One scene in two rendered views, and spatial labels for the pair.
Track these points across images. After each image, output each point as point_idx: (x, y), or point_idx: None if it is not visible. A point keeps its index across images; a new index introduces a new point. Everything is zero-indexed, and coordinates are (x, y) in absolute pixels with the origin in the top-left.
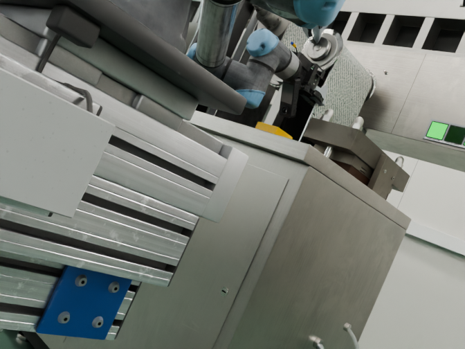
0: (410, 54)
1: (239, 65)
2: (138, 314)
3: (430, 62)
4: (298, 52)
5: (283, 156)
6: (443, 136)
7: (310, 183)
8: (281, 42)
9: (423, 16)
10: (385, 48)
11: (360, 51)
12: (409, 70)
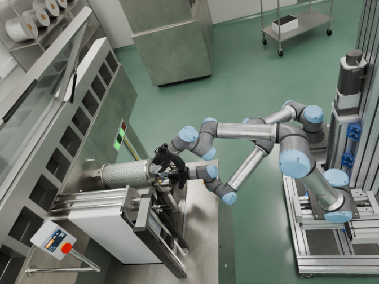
0: (86, 142)
1: (219, 181)
2: (229, 236)
3: (92, 134)
4: (186, 167)
5: None
6: (119, 143)
7: None
8: (205, 165)
9: (67, 125)
10: (78, 155)
11: (74, 173)
12: (93, 147)
